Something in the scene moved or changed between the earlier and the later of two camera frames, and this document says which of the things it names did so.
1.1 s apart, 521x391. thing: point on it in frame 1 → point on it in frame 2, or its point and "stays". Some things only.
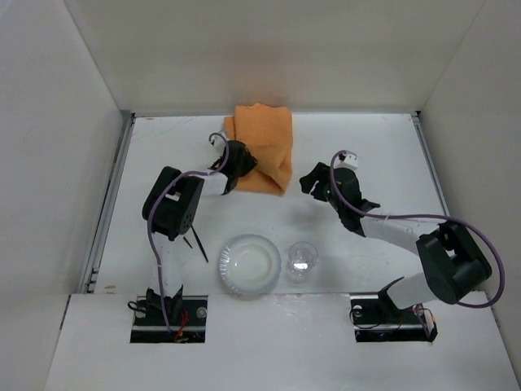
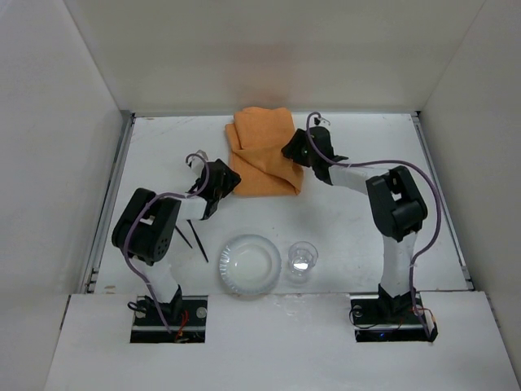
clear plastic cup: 303,257 stays
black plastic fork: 187,242 stays
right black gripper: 322,186 → 294,147
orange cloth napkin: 267,131 stays
